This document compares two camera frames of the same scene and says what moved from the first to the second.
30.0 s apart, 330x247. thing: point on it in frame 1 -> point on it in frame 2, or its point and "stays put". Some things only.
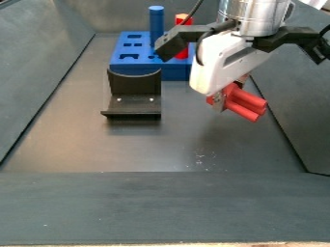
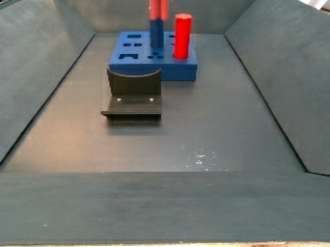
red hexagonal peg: x=179 y=18 stays put
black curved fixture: x=134 y=96 stays put
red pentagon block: x=242 y=102 -> x=159 y=10
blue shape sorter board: x=135 y=59 stays put
